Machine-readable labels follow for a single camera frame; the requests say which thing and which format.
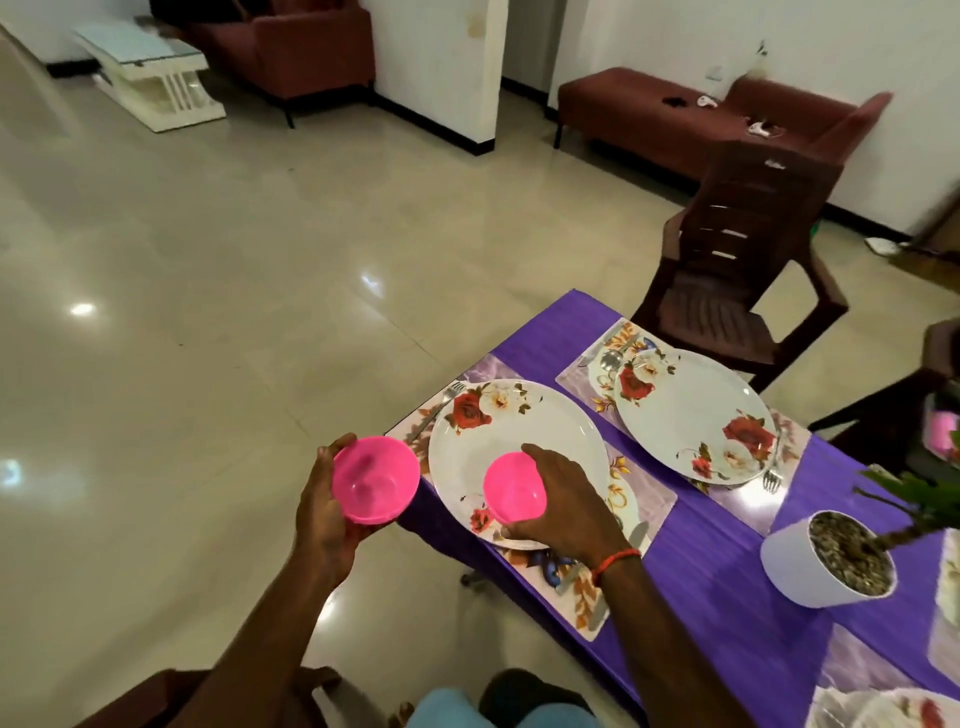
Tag person's teal t-shirt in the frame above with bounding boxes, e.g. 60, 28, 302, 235
405, 687, 605, 728

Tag person's right forearm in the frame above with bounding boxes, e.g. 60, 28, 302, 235
595, 555, 755, 728

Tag person's right hand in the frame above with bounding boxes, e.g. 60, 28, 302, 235
502, 444, 633, 573

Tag person's dark trousers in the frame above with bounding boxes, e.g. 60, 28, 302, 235
480, 667, 596, 728

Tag purple tablecloth table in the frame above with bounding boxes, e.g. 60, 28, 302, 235
393, 288, 960, 728

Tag person's left hand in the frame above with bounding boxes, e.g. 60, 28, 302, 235
292, 433, 380, 591

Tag pink plastic bowl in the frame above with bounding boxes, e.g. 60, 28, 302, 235
481, 450, 552, 527

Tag person's left forearm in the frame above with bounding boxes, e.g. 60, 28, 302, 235
172, 567, 359, 728

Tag white small table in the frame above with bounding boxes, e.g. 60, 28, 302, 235
75, 18, 228, 135

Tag red-brown sofa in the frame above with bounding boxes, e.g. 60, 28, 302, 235
555, 66, 896, 191

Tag green plant in white pot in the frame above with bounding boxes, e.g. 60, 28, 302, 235
759, 427, 960, 611

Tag brown armchair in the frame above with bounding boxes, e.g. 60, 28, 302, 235
150, 0, 378, 129

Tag red wrist thread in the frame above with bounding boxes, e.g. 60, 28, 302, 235
591, 547, 645, 587

